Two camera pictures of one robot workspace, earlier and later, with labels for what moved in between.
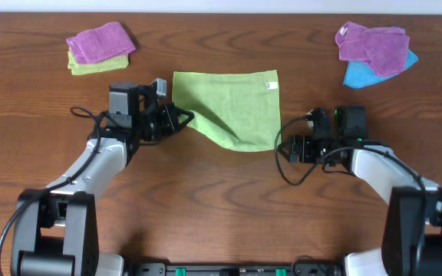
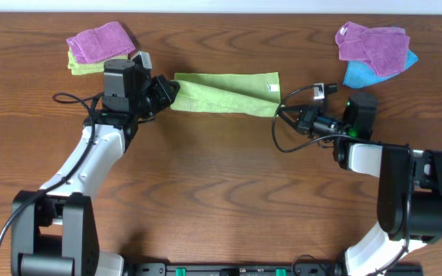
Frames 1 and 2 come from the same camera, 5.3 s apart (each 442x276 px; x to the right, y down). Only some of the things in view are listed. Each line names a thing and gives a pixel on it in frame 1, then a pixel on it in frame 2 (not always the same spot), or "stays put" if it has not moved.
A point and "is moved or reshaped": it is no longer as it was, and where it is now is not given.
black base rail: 300,269 stays put
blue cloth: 361,73 stays put
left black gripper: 171,119 -> 161,93
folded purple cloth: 105,42 stays put
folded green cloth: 115,63 stays put
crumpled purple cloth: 384,47 stays put
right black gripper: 305,156 -> 306,120
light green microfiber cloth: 240,110 is moved or reshaped
